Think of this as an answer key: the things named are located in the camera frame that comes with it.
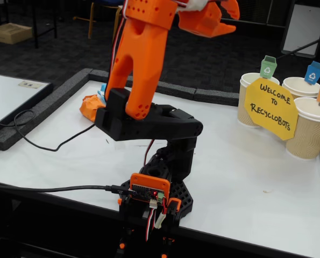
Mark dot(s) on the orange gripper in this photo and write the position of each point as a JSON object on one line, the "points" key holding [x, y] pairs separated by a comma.
{"points": [[221, 27]]}

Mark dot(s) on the blue paper ball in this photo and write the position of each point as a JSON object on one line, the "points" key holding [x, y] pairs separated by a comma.
{"points": [[102, 94]]}

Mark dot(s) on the black robot base clamp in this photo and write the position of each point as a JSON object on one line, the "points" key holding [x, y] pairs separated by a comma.
{"points": [[184, 196]]}

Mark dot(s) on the orange and black robot arm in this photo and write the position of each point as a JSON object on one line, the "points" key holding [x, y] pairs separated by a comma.
{"points": [[143, 53]]}

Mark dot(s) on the green recycling bin label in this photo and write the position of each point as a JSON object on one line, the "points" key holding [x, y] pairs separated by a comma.
{"points": [[268, 68]]}

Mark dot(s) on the black foam border strip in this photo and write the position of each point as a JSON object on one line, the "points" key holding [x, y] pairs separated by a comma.
{"points": [[219, 97], [41, 107], [176, 90]]}

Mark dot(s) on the black slanted stand bar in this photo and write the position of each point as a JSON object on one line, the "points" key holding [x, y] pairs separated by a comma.
{"points": [[302, 49]]}

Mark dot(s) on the paper cup with green label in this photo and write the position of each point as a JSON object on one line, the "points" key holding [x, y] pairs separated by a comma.
{"points": [[241, 107]]}

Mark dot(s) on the paper cup with blue label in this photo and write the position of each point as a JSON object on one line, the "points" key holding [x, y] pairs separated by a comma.
{"points": [[299, 87]]}

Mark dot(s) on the yellow handwritten welcome sign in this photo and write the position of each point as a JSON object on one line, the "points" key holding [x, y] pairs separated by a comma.
{"points": [[270, 110]]}

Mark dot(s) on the blue recycling bin label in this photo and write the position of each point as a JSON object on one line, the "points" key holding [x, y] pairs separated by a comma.
{"points": [[313, 74]]}

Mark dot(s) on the gold-framed chair blue seat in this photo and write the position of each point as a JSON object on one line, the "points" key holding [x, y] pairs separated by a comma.
{"points": [[106, 2]]}

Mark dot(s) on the paper cup with orange label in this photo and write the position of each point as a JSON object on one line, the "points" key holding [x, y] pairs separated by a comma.
{"points": [[310, 134]]}

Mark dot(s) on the orange crumpled paper ball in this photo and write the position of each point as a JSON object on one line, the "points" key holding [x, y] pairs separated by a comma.
{"points": [[88, 107]]}

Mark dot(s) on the orange-cased controller board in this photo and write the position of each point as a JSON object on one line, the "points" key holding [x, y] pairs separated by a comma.
{"points": [[149, 185]]}

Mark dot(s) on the black metal table legs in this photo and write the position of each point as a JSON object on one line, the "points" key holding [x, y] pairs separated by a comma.
{"points": [[36, 27]]}

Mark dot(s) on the small handwritten paper sticker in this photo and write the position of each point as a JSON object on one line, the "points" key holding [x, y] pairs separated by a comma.
{"points": [[30, 84]]}

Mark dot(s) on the brown cardboard box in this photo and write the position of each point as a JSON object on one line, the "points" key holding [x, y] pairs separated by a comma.
{"points": [[10, 33]]}

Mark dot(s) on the standing white panel black frame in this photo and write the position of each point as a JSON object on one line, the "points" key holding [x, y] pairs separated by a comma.
{"points": [[305, 27]]}

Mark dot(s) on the white board with black frame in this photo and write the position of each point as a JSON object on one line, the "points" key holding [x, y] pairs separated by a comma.
{"points": [[6, 99]]}

